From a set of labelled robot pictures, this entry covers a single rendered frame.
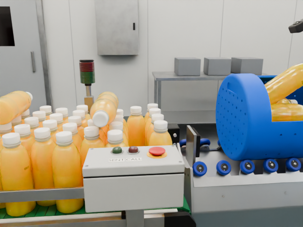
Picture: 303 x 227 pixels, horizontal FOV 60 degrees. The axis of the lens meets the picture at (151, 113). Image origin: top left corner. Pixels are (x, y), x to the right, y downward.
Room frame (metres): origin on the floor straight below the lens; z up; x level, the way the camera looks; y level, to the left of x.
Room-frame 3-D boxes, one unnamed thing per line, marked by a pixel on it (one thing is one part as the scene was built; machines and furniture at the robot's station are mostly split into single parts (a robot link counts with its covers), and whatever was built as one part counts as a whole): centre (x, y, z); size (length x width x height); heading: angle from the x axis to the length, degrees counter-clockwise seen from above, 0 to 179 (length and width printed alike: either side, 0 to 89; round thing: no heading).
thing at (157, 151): (0.52, -0.01, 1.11); 0.04 x 0.04 x 0.01
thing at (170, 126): (1.02, -0.08, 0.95); 0.10 x 0.07 x 0.10; 6
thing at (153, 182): (0.51, 0.04, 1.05); 0.20 x 0.10 x 0.10; 96
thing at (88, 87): (1.14, 0.28, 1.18); 0.06 x 0.06 x 0.16
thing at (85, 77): (1.14, 0.28, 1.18); 0.06 x 0.06 x 0.05
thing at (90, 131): (0.67, 0.16, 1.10); 0.04 x 0.04 x 0.02
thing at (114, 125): (0.71, 0.10, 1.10); 0.04 x 0.04 x 0.02
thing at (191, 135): (0.82, -0.14, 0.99); 0.10 x 0.02 x 0.12; 6
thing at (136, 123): (0.90, 0.06, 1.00); 0.07 x 0.07 x 0.19
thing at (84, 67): (1.14, 0.28, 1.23); 0.06 x 0.06 x 0.04
